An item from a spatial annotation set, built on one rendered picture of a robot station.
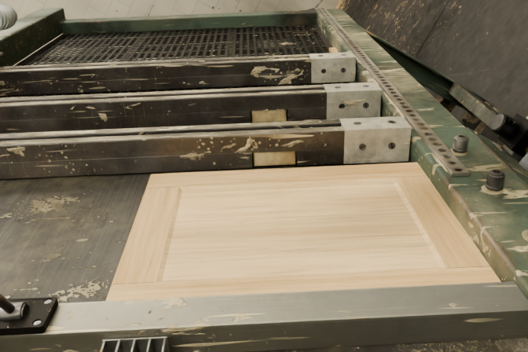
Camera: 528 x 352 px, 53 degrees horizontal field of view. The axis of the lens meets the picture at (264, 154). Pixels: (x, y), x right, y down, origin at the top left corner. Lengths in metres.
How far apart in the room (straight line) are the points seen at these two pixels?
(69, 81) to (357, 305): 1.15
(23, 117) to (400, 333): 0.96
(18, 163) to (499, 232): 0.82
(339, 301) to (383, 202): 0.28
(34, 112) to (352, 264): 0.83
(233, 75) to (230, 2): 4.57
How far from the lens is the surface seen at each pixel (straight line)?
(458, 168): 0.92
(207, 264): 0.73
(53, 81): 1.59
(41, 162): 1.07
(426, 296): 0.65
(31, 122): 1.31
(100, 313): 0.64
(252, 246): 0.76
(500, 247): 0.74
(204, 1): 6.04
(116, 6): 6.11
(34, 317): 0.65
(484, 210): 0.81
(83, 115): 1.26
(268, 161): 1.00
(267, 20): 2.35
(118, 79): 1.54
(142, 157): 1.01
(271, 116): 1.22
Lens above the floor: 1.36
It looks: 13 degrees down
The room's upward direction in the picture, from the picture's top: 64 degrees counter-clockwise
